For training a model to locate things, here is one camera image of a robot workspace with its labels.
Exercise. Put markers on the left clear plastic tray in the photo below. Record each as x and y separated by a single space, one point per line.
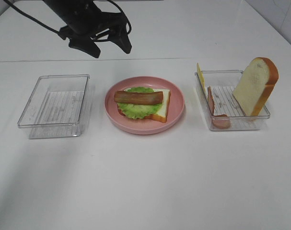
59 106

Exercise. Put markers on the yellow cheese slice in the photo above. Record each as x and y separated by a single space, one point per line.
201 78

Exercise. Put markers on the pink round plate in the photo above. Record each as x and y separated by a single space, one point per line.
145 126

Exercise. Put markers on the green lettuce leaf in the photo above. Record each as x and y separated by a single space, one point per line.
138 111

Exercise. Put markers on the brown bacon strip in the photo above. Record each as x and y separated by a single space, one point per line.
148 98

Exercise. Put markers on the pink ham bacon slice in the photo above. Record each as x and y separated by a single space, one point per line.
219 121

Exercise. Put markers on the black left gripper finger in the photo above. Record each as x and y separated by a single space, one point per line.
122 40
85 45

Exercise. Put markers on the right clear plastic tray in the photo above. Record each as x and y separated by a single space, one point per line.
222 83

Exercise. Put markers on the clear plastic tray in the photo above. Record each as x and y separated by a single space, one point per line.
222 83
59 106

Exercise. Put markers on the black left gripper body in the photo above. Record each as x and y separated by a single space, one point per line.
84 18

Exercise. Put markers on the bread slice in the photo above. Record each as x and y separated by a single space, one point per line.
161 115
255 86

